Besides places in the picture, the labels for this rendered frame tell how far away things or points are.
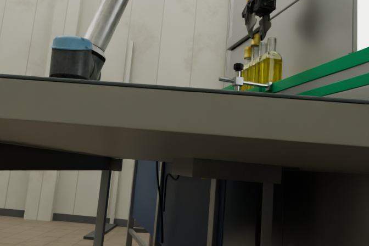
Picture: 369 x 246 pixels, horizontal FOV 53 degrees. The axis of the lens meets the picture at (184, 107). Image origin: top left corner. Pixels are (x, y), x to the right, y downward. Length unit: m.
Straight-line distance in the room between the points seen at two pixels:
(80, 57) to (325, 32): 0.76
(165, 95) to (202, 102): 0.03
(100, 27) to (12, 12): 3.95
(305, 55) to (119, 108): 1.08
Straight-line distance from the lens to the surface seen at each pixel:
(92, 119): 0.28
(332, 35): 1.22
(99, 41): 1.29
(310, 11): 1.35
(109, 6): 1.33
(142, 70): 4.46
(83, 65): 1.13
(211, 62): 4.44
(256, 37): 1.37
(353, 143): 0.29
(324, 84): 0.93
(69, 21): 4.79
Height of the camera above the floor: 0.69
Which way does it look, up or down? 9 degrees up
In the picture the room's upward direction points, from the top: 5 degrees clockwise
